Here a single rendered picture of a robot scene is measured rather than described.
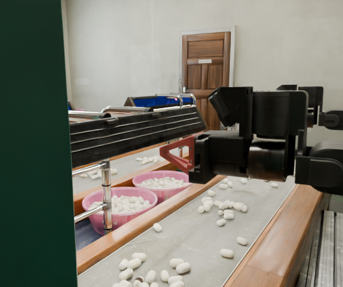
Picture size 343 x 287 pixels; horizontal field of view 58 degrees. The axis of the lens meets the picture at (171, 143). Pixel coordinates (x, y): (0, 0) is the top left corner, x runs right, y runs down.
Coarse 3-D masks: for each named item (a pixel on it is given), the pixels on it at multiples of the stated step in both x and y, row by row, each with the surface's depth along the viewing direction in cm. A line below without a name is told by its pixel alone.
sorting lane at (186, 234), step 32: (224, 192) 127; (256, 192) 127; (288, 192) 127; (160, 224) 98; (192, 224) 98; (224, 224) 98; (256, 224) 98; (128, 256) 80; (160, 256) 80; (192, 256) 80
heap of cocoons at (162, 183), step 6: (150, 180) 143; (156, 180) 141; (162, 180) 143; (168, 180) 142; (174, 180) 144; (144, 186) 134; (150, 186) 134; (156, 186) 136; (162, 186) 133; (168, 186) 134; (174, 186) 133; (180, 186) 133
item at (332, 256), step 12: (324, 216) 121; (336, 216) 124; (324, 228) 111; (336, 228) 114; (312, 240) 102; (324, 240) 102; (336, 240) 105; (312, 252) 95; (324, 252) 95; (336, 252) 98; (312, 264) 89; (324, 264) 89; (336, 264) 92; (300, 276) 83; (312, 276) 83; (324, 276) 83; (336, 276) 86
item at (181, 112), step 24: (96, 120) 59; (120, 120) 64; (144, 120) 70; (168, 120) 78; (192, 120) 87; (72, 144) 52; (96, 144) 56; (120, 144) 61; (144, 144) 67; (72, 168) 51
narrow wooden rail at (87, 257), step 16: (224, 176) 144; (192, 192) 119; (160, 208) 104; (176, 208) 109; (128, 224) 93; (144, 224) 93; (96, 240) 83; (112, 240) 83; (128, 240) 87; (80, 256) 76; (96, 256) 77; (80, 272) 73
